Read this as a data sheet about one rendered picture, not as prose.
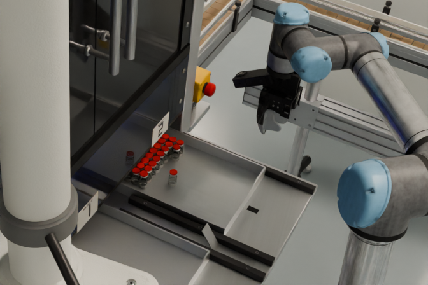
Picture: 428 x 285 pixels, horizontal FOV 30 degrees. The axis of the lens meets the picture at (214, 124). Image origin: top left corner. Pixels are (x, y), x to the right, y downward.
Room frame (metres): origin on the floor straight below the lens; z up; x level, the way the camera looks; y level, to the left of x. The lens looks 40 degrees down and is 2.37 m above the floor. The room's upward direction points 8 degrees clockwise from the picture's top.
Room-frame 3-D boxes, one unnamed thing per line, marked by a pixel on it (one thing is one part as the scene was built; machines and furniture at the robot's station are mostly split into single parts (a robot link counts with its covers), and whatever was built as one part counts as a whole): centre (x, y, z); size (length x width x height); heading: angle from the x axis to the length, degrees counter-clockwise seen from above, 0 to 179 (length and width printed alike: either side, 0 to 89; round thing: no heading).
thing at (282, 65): (1.51, -0.14, 1.31); 0.08 x 0.08 x 0.05
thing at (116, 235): (1.19, 0.17, 0.90); 0.34 x 0.26 x 0.04; 69
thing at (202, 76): (1.79, 0.07, 0.99); 0.08 x 0.07 x 0.07; 69
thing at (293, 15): (1.51, -0.14, 1.39); 0.09 x 0.08 x 0.11; 23
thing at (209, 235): (1.28, -0.08, 0.91); 0.14 x 0.03 x 0.06; 70
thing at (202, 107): (1.81, 0.11, 0.87); 0.14 x 0.13 x 0.02; 69
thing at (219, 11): (2.10, 0.10, 0.92); 0.69 x 0.16 x 0.16; 159
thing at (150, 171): (1.54, 0.13, 0.90); 0.18 x 0.02 x 0.05; 159
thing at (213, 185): (1.51, 0.05, 0.90); 0.34 x 0.26 x 0.04; 69
